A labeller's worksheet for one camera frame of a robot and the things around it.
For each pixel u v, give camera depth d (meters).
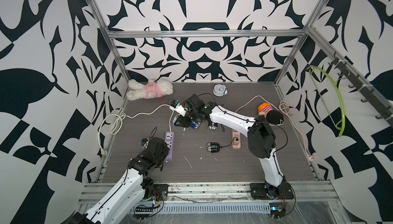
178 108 0.77
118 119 0.99
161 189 0.76
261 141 0.53
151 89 1.05
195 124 0.95
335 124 0.71
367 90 0.58
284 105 1.11
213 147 0.86
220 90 1.11
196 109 0.69
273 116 0.95
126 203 0.55
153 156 0.63
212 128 0.94
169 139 0.89
